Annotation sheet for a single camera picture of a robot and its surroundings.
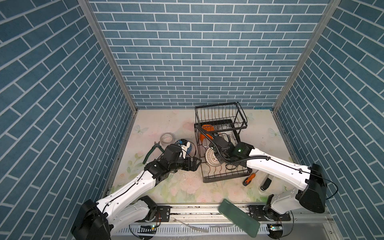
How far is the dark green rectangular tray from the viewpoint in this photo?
703 millimetres

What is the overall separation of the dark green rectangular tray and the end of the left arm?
0.28 meters

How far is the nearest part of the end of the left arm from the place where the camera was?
1.86ft
